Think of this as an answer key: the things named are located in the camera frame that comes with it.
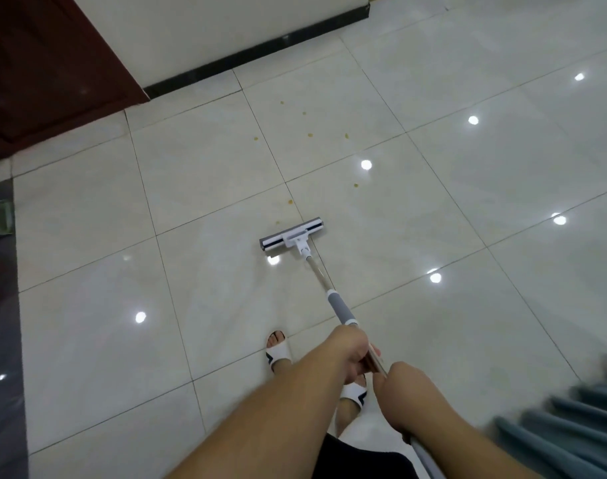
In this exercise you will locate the person's left hand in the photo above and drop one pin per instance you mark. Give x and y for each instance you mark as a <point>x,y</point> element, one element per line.
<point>350,346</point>

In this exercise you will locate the person's right hand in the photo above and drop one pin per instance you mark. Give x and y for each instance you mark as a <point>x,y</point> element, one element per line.
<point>414,399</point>

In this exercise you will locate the person's right fingers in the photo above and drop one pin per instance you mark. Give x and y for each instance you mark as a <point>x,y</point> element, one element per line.
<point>386,394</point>

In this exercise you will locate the person's left fingers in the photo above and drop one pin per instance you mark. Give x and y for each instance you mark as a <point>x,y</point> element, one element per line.
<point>358,370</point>

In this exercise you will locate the grey and white mop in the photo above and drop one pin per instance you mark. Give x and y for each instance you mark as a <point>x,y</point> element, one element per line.
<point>292,238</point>

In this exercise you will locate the person's left forearm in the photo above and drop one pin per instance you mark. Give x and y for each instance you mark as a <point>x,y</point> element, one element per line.
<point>263,419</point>

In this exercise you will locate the person's right forearm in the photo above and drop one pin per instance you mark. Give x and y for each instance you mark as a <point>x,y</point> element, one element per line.
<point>470,443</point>

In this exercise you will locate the white slipper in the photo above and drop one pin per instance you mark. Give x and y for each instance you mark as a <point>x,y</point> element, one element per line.
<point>278,355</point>
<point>353,392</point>

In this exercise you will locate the person's right leg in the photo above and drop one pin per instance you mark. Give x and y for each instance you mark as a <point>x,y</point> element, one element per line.
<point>347,418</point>

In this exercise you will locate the person's leg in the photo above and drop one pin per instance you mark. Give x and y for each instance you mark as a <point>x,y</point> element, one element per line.
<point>347,418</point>
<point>283,368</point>

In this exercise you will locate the black shorts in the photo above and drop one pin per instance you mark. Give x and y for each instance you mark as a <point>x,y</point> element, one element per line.
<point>358,461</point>

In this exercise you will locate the person's left leg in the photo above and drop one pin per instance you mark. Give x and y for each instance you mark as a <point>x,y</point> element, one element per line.
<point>283,368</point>

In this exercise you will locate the grey-blue curtain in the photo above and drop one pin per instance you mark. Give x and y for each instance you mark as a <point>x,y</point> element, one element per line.
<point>568,433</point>

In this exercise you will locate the scattered yellow floor stains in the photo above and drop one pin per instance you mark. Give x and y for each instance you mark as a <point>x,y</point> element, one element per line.
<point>311,134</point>

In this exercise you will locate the black baseboard strip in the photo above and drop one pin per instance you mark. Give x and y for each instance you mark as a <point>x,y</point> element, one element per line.
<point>253,53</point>

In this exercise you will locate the dark red wooden door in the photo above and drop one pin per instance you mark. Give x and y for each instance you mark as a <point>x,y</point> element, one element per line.
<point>49,64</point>

